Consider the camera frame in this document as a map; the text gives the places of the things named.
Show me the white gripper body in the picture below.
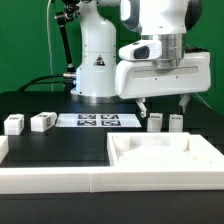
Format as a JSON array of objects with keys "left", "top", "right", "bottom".
[{"left": 115, "top": 52, "right": 211, "bottom": 99}]

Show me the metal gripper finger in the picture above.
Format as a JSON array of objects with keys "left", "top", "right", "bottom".
[
  {"left": 136, "top": 98, "right": 147, "bottom": 118},
  {"left": 179, "top": 94, "right": 190, "bottom": 114}
]

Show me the white square table top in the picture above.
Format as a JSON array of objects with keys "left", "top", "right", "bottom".
[{"left": 107, "top": 132, "right": 224, "bottom": 167}]

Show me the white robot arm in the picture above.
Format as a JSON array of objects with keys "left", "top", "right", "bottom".
[{"left": 71, "top": 0, "right": 211, "bottom": 117}]

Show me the white sheet with fiducial markers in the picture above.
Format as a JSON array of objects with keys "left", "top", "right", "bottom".
[{"left": 56, "top": 113, "right": 141, "bottom": 128}]

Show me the black cable bundle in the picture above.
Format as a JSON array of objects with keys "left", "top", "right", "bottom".
[{"left": 16, "top": 73, "right": 77, "bottom": 92}]

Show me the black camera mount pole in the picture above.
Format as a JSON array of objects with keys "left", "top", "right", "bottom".
[{"left": 54, "top": 0, "right": 81, "bottom": 79}]

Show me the white thin cable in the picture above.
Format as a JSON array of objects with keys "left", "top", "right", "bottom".
[{"left": 46, "top": 0, "right": 56, "bottom": 92}]

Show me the white workspace frame wall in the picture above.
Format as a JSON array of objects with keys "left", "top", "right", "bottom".
[{"left": 0, "top": 134, "right": 224, "bottom": 195}]

